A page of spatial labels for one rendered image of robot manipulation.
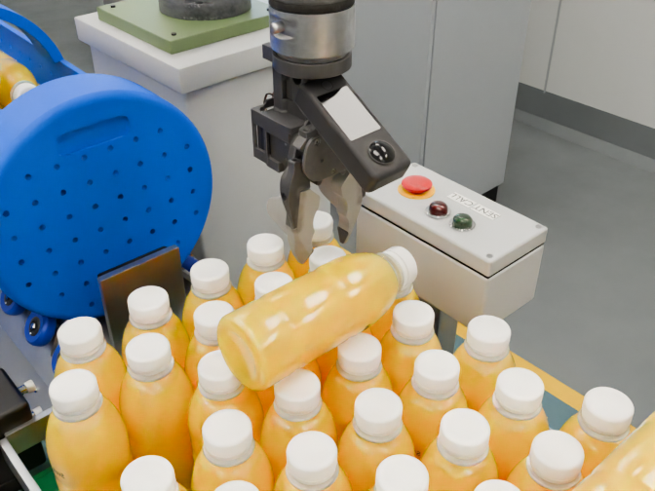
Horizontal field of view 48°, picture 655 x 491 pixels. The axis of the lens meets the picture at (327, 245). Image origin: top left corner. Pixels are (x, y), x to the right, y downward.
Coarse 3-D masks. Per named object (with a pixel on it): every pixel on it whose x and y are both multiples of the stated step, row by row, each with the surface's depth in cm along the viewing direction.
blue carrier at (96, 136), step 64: (64, 64) 114; (0, 128) 76; (64, 128) 76; (128, 128) 82; (192, 128) 87; (0, 192) 75; (64, 192) 80; (128, 192) 85; (192, 192) 92; (0, 256) 78; (64, 256) 83; (128, 256) 89
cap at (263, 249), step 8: (256, 240) 80; (264, 240) 80; (272, 240) 80; (280, 240) 80; (248, 248) 79; (256, 248) 78; (264, 248) 78; (272, 248) 78; (280, 248) 79; (256, 256) 78; (264, 256) 78; (272, 256) 78; (280, 256) 79; (256, 264) 79; (264, 264) 79; (272, 264) 79
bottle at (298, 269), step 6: (330, 240) 83; (312, 246) 83; (288, 258) 86; (294, 258) 84; (294, 264) 84; (300, 264) 84; (306, 264) 83; (294, 270) 84; (300, 270) 84; (306, 270) 83
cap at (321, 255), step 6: (318, 246) 79; (324, 246) 79; (330, 246) 79; (336, 246) 79; (318, 252) 78; (324, 252) 78; (330, 252) 78; (336, 252) 78; (342, 252) 78; (312, 258) 77; (318, 258) 77; (324, 258) 77; (330, 258) 77; (312, 264) 77; (318, 264) 76; (312, 270) 77
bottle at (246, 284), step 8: (248, 256) 81; (248, 264) 80; (280, 264) 80; (288, 264) 81; (248, 272) 80; (256, 272) 80; (264, 272) 79; (288, 272) 81; (240, 280) 81; (248, 280) 80; (240, 288) 81; (248, 288) 80; (248, 296) 80
